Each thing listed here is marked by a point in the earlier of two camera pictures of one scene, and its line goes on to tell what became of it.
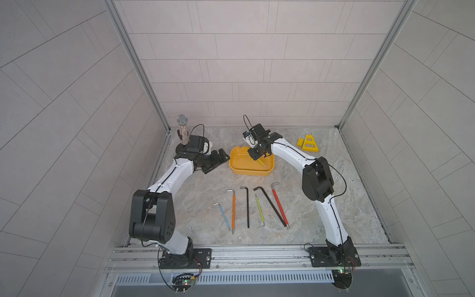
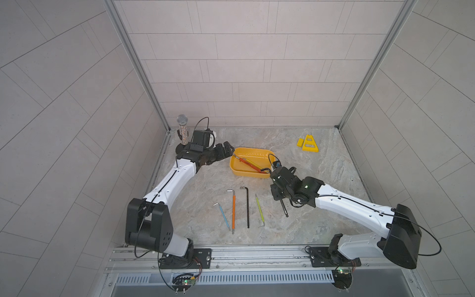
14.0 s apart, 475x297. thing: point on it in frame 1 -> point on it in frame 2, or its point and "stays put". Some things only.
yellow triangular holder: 310,144 stays put
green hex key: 261,212 stays put
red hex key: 272,188 -> 249,164
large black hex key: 275,210 -> 284,208
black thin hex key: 247,204 stays put
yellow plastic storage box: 242,163 stays put
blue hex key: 223,215 stays put
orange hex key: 234,208 stays put
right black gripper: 255,155 -> 273,188
